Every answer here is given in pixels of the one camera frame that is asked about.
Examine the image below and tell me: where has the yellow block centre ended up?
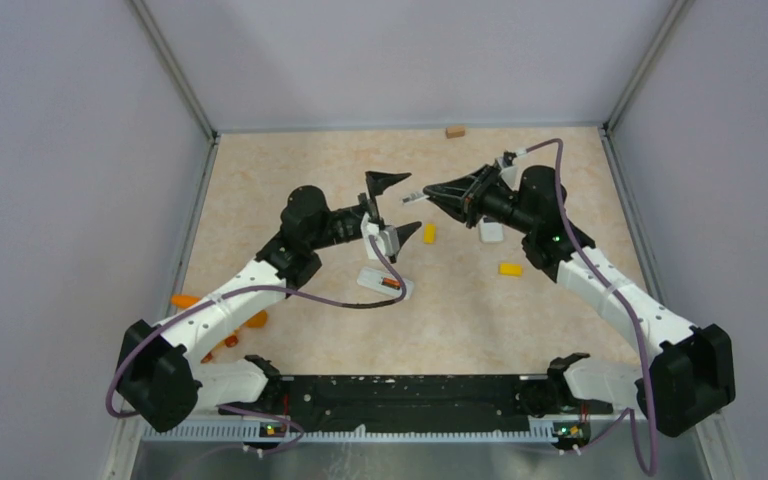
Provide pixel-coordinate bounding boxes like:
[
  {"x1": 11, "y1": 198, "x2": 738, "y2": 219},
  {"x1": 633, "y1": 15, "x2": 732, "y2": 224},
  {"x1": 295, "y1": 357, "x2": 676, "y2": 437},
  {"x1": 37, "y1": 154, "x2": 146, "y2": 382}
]
[{"x1": 422, "y1": 223, "x2": 437, "y2": 245}]

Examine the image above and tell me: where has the white remote with buttons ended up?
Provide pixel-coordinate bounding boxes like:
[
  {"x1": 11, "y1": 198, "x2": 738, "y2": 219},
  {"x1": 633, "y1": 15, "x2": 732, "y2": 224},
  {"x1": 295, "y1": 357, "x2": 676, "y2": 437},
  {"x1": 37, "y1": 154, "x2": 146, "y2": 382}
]
[{"x1": 356, "y1": 267, "x2": 415, "y2": 300}]

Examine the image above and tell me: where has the yellow toy car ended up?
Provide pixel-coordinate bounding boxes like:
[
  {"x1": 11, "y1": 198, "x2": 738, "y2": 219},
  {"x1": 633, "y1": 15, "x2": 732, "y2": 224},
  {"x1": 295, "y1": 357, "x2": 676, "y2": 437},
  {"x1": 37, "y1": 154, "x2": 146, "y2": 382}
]
[{"x1": 200, "y1": 333, "x2": 240, "y2": 364}]

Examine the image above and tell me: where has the brown wooden block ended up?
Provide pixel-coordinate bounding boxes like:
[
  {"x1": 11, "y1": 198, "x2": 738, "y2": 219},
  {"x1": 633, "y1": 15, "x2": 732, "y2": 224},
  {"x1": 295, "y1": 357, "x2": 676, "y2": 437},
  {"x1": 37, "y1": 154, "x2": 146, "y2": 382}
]
[{"x1": 445, "y1": 125, "x2": 466, "y2": 139}]

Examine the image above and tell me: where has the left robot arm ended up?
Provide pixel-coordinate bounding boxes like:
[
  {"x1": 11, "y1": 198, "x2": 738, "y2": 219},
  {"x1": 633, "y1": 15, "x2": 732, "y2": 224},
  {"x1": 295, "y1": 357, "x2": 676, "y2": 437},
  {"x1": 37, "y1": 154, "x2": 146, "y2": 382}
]
[{"x1": 105, "y1": 171, "x2": 421, "y2": 432}]

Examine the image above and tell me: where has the aluminium frame post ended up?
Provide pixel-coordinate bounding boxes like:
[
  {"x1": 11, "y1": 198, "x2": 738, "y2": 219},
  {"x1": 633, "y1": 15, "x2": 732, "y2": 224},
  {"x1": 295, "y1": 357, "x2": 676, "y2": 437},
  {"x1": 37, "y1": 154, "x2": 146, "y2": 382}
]
[
  {"x1": 603, "y1": 0, "x2": 695, "y2": 133},
  {"x1": 126, "y1": 0, "x2": 217, "y2": 142}
]

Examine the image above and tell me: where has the white cable duct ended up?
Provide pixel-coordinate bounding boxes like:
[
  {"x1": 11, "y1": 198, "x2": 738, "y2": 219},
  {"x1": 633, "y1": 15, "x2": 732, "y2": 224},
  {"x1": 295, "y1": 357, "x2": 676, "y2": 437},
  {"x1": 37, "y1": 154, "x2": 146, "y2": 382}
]
[{"x1": 142, "y1": 418, "x2": 585, "y2": 444}]

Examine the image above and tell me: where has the orange cone toy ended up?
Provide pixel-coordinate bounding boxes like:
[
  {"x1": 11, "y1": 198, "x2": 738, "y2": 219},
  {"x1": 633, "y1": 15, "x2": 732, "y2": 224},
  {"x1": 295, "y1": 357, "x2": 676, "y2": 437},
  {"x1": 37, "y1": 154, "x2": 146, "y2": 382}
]
[{"x1": 169, "y1": 294, "x2": 269, "y2": 328}]

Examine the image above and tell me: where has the yellow block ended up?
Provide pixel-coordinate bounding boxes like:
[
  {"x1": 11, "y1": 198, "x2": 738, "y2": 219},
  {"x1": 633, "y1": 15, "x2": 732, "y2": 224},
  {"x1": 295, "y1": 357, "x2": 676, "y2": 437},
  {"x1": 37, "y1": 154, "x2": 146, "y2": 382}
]
[
  {"x1": 498, "y1": 263, "x2": 524, "y2": 277},
  {"x1": 422, "y1": 223, "x2": 437, "y2": 245}
]

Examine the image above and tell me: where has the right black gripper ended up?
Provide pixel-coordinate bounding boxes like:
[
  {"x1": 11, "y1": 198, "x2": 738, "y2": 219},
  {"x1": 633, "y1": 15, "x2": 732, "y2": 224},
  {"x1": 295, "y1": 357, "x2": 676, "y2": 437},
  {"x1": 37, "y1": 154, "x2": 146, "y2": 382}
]
[{"x1": 423, "y1": 164, "x2": 536, "y2": 235}]

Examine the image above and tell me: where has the left aluminium frame post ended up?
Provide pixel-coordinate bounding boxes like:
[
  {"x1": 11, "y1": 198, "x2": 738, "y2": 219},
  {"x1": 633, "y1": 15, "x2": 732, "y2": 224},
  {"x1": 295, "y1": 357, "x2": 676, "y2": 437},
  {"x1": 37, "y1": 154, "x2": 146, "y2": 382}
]
[{"x1": 126, "y1": 0, "x2": 217, "y2": 142}]

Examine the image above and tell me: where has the orange battery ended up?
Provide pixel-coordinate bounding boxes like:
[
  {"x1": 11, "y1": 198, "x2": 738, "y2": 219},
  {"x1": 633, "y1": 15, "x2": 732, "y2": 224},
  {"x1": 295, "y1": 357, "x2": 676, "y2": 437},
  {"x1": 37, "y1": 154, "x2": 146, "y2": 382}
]
[{"x1": 381, "y1": 278, "x2": 401, "y2": 290}]

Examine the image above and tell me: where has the right aluminium frame post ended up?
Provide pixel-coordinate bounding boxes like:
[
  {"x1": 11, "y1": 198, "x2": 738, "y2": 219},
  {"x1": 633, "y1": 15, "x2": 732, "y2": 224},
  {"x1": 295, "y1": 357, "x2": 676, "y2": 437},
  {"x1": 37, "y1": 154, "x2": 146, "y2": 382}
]
[{"x1": 603, "y1": 0, "x2": 695, "y2": 133}]

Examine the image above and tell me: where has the yellow block right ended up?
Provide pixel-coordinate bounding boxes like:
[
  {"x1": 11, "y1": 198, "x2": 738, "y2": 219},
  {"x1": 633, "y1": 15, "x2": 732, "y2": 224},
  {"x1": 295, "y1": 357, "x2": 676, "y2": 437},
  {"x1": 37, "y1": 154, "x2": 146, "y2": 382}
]
[{"x1": 498, "y1": 263, "x2": 524, "y2": 277}]

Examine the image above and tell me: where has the white remote control back up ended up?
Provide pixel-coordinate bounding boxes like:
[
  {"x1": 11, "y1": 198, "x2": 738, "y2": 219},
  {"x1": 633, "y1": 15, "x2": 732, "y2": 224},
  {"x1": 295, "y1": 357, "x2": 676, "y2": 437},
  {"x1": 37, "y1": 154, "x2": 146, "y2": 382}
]
[{"x1": 477, "y1": 217, "x2": 504, "y2": 244}]

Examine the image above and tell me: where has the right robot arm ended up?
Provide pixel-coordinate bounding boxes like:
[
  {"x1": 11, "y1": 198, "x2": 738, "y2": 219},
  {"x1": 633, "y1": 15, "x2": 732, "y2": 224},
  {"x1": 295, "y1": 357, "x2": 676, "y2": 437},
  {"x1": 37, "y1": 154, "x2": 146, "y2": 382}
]
[{"x1": 423, "y1": 165, "x2": 736, "y2": 437}]

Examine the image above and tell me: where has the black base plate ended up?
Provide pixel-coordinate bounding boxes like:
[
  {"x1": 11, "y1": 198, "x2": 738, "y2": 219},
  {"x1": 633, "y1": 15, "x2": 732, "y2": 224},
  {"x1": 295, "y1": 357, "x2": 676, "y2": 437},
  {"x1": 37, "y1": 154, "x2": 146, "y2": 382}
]
[{"x1": 230, "y1": 374, "x2": 615, "y2": 436}]

